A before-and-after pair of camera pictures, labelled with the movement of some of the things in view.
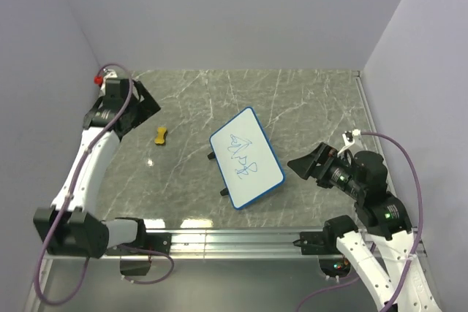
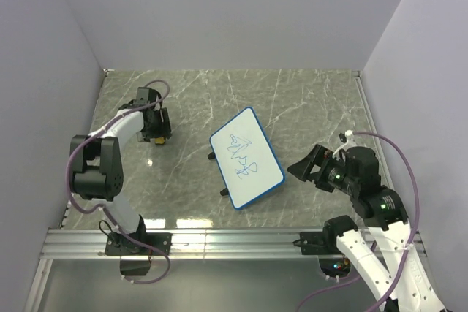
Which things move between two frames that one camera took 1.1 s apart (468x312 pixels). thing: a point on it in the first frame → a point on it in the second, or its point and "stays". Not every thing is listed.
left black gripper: [147, 107] → [163, 129]
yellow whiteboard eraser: [161, 132] stays
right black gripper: [305, 165] stays
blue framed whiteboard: [247, 163] stays
